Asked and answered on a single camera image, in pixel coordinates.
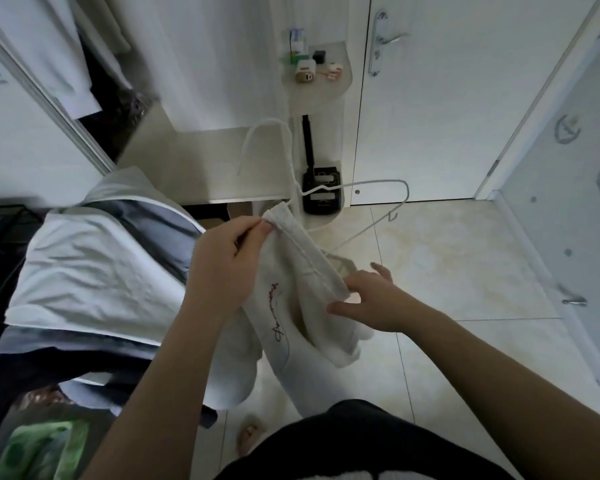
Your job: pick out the person's right hand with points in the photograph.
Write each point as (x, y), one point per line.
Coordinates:
(380, 303)

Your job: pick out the person's left hand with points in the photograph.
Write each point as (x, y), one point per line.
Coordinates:
(225, 270)

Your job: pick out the small cream t-shirt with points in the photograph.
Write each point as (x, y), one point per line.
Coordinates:
(310, 295)

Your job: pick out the white t-shirt with script print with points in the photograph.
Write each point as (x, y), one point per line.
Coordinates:
(50, 45)

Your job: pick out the person's left forearm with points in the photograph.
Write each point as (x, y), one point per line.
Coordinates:
(160, 405)

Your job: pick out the person's right forearm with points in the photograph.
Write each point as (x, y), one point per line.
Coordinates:
(510, 395)

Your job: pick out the person's dark shirt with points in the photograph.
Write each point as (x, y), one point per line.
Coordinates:
(360, 445)

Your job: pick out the brown cardboard box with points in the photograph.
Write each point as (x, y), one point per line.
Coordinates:
(242, 209)

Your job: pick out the black box device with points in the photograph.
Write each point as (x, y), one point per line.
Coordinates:
(321, 190)

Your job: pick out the dark fabric pile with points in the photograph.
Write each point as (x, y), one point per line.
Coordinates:
(135, 113)

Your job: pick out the metal door stopper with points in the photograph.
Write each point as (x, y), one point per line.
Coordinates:
(573, 298)

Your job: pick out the rounded corner shelf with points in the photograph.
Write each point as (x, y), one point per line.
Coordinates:
(320, 95)

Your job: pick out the small pink ornament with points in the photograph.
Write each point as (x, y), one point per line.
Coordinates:
(333, 72)

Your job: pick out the white door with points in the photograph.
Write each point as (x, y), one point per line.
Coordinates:
(470, 95)

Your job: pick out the small black item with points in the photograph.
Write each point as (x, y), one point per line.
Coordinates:
(319, 57)

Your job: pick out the small white blue box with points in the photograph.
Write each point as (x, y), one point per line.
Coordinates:
(297, 43)

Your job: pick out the green bag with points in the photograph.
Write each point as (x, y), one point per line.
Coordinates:
(35, 450)

